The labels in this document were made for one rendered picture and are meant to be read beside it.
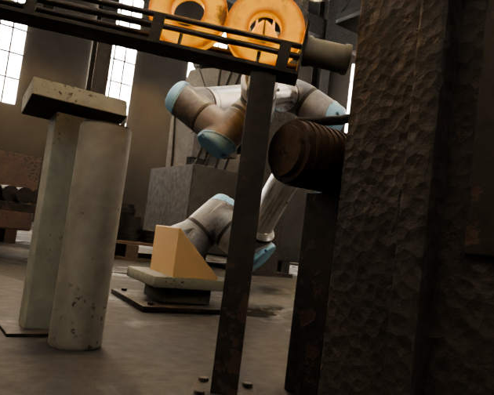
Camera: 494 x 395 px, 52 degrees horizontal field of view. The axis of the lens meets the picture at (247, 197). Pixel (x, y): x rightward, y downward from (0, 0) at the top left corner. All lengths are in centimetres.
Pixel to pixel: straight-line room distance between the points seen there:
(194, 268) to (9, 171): 294
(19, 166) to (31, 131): 826
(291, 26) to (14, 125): 1195
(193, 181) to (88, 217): 295
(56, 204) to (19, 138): 1148
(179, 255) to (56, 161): 69
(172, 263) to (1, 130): 1106
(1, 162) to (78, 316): 348
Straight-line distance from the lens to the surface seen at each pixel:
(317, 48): 102
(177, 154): 708
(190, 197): 411
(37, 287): 138
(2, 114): 1283
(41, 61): 1322
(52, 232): 137
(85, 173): 121
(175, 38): 104
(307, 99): 175
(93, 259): 121
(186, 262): 189
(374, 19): 83
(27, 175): 466
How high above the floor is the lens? 30
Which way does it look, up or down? 4 degrees up
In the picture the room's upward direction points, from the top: 7 degrees clockwise
